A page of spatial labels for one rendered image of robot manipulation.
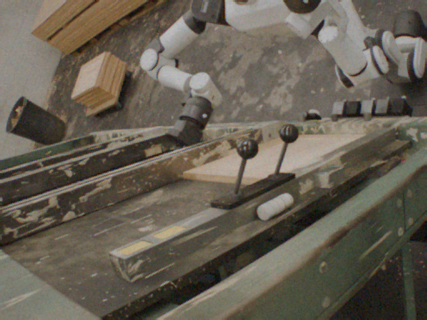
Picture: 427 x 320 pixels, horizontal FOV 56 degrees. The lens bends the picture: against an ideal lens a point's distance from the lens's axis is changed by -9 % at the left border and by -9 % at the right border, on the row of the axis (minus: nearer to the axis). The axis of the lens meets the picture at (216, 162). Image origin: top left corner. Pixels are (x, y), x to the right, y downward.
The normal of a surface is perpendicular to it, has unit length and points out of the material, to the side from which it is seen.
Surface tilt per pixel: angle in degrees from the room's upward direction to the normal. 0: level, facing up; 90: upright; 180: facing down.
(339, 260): 90
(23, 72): 90
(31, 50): 90
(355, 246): 90
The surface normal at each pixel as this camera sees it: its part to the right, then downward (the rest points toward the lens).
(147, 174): 0.69, 0.03
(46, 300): -0.17, -0.97
